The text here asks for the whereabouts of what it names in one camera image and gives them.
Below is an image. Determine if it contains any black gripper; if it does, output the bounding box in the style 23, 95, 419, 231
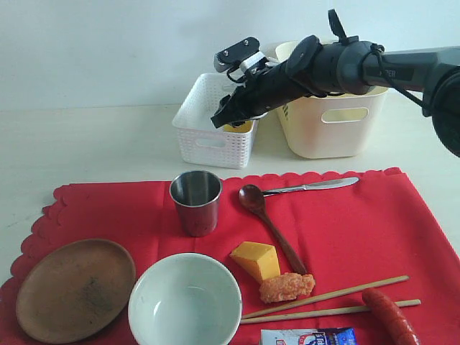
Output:
211, 61, 309, 129

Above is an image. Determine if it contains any yellow lemon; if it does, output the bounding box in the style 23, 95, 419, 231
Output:
224, 121, 253, 133

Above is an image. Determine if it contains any orange cheese wedge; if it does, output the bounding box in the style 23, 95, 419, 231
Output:
230, 241, 280, 283

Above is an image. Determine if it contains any fried chicken nugget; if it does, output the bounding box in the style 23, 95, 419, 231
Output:
259, 273, 316, 303

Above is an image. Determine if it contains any red sausage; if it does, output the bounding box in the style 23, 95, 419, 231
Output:
362, 288, 420, 344

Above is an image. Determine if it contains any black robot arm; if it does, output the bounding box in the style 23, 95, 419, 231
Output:
211, 35, 459, 155

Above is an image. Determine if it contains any white perforated plastic basket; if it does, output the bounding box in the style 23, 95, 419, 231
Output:
172, 73, 258, 169

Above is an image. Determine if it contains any dark wooden spoon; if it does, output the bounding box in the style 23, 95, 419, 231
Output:
239, 184, 307, 275

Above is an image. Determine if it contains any stainless steel cup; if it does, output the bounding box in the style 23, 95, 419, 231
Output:
169, 170, 223, 237

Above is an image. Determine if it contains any cream plastic bin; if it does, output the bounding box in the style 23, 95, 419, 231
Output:
274, 40, 390, 160

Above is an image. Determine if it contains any silver table knife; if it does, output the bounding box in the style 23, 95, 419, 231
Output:
262, 177, 360, 197

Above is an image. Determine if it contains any pale green bowl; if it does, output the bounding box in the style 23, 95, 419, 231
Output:
128, 253, 242, 344

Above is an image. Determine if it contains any upper wooden chopstick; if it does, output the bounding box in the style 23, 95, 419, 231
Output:
242, 275, 410, 320

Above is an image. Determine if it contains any wooden chopstick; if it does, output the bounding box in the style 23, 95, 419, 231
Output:
239, 298, 421, 326
242, 275, 410, 320

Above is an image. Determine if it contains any blue white snack packet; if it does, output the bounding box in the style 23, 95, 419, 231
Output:
259, 328, 357, 345

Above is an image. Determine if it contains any brown oval plate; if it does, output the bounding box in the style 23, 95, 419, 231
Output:
15, 239, 136, 344

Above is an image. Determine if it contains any lower wooden chopstick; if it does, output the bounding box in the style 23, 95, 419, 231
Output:
239, 298, 421, 326

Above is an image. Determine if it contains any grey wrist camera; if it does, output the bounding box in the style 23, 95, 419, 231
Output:
213, 37, 268, 73

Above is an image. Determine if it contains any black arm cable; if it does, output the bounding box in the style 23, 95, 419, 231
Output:
327, 9, 432, 111

